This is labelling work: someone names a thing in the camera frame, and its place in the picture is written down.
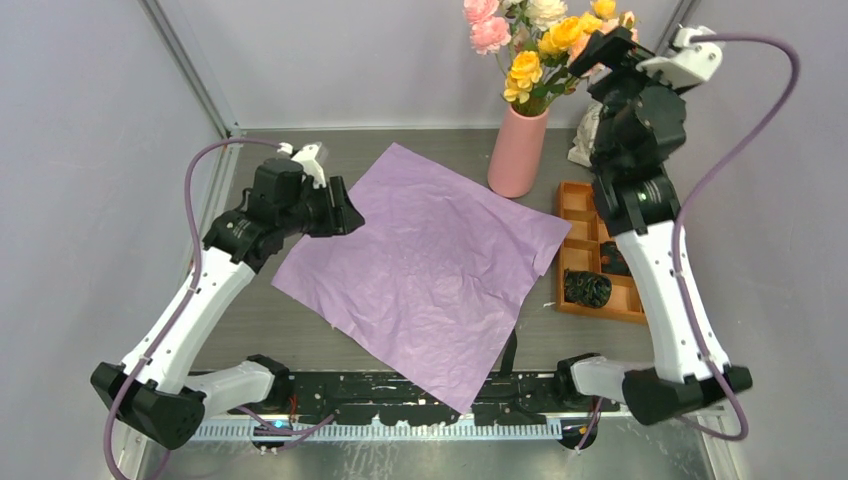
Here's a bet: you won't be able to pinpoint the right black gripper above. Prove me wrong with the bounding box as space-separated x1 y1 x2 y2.
567 25 691 169

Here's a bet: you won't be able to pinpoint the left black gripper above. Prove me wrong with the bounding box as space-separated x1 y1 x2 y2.
278 175 363 238

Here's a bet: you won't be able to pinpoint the peach flower stem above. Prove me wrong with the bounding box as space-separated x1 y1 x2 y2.
568 12 638 77

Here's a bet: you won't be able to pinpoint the purple wrapping paper sheet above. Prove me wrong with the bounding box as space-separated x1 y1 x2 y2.
272 144 571 414

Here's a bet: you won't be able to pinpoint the yellow flower bunch stems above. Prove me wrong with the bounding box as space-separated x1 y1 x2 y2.
503 1 628 116

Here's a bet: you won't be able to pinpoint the pink flower stem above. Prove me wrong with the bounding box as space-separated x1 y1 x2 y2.
462 0 512 76

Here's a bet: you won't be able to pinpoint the black ribbon with gold text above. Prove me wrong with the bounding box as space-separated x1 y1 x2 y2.
498 329 518 377

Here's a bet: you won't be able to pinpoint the white flower with leaves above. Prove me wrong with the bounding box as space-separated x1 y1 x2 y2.
501 0 568 40

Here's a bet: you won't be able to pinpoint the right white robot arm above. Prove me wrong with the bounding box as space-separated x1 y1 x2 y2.
554 26 753 425

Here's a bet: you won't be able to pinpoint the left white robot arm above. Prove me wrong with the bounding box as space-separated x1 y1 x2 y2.
91 158 365 450

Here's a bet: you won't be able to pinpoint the pink cylindrical vase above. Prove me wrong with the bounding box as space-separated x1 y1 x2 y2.
487 107 549 199

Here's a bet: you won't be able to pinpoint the crumpled printed paper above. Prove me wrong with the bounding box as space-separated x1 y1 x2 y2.
567 101 602 168

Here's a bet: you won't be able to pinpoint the orange compartment tray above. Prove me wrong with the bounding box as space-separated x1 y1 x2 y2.
555 181 647 325

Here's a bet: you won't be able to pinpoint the dark rolled ribbon in tray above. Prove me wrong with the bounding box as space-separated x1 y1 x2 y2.
600 240 631 276

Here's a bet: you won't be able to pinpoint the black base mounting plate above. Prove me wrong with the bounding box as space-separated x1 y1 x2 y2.
233 371 620 449

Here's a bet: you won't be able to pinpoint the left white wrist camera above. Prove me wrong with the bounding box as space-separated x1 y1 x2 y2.
277 142 329 188

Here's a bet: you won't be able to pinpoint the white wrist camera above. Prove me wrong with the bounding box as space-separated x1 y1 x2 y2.
636 26 725 90
277 142 329 188

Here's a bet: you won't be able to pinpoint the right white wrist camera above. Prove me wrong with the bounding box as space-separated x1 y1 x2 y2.
636 26 725 90

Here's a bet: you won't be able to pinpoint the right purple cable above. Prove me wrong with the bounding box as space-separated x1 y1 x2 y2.
576 33 802 454

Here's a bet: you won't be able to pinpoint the purple cable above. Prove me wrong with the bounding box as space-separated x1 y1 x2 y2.
576 33 802 454
102 137 336 480

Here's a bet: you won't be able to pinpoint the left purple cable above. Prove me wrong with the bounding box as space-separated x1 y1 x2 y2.
102 137 336 480

